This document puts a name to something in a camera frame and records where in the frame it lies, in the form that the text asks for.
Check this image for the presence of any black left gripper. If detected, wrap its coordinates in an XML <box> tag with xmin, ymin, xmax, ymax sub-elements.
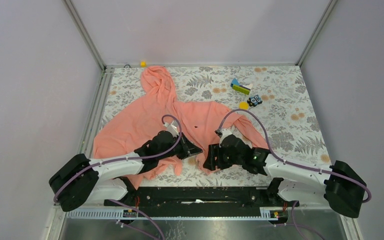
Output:
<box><xmin>157</xmin><ymin>131</ymin><xmax>203</xmax><ymax>161</ymax></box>

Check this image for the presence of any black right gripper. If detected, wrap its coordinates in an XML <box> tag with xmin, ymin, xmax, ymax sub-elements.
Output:
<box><xmin>202</xmin><ymin>143</ymin><xmax>244</xmax><ymax>171</ymax></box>

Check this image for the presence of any salmon pink hooded jacket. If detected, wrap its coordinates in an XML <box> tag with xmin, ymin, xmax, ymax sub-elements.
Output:
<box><xmin>92</xmin><ymin>66</ymin><xmax>268</xmax><ymax>187</ymax></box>

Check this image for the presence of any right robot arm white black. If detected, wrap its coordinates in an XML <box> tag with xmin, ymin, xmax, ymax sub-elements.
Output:
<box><xmin>203</xmin><ymin>135</ymin><xmax>367</xmax><ymax>219</ymax></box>

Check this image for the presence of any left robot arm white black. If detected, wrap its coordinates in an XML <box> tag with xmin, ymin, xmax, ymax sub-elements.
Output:
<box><xmin>48</xmin><ymin>130</ymin><xmax>203</xmax><ymax>212</ymax></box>

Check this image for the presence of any small yellow round object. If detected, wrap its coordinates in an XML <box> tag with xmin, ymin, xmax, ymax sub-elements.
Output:
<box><xmin>238</xmin><ymin>101</ymin><xmax>250</xmax><ymax>110</ymax></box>

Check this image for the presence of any black blue patterned toy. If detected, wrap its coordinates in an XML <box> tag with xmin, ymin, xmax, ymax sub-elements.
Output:
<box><xmin>246</xmin><ymin>94</ymin><xmax>263</xmax><ymax>107</ymax></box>

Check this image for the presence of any blue green white box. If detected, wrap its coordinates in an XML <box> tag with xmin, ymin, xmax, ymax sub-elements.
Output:
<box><xmin>230</xmin><ymin>78</ymin><xmax>253</xmax><ymax>96</ymax></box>

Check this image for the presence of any floral patterned table mat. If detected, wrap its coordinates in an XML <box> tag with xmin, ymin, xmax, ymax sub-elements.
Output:
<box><xmin>84</xmin><ymin>65</ymin><xmax>331</xmax><ymax>187</ymax></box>

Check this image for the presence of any small yellow cube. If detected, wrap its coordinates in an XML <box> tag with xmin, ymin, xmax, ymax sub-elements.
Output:
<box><xmin>140</xmin><ymin>61</ymin><xmax>147</xmax><ymax>68</ymax></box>

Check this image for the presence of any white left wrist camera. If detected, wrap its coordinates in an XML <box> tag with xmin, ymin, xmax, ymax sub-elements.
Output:
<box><xmin>163</xmin><ymin>120</ymin><xmax>179</xmax><ymax>138</ymax></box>

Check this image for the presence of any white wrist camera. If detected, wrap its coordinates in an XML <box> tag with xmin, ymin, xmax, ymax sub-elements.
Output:
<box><xmin>214</xmin><ymin>128</ymin><xmax>233</xmax><ymax>145</ymax></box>
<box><xmin>163</xmin><ymin>120</ymin><xmax>179</xmax><ymax>138</ymax></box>

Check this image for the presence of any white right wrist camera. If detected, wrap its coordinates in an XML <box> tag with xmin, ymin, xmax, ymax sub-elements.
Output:
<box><xmin>214</xmin><ymin>128</ymin><xmax>233</xmax><ymax>145</ymax></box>

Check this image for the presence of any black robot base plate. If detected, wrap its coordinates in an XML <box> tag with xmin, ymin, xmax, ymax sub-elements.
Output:
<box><xmin>104</xmin><ymin>186</ymin><xmax>294</xmax><ymax>214</ymax></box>

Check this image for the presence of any white slotted cable duct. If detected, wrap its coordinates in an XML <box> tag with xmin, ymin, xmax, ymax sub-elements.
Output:
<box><xmin>66</xmin><ymin>207</ymin><xmax>278</xmax><ymax>221</ymax></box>

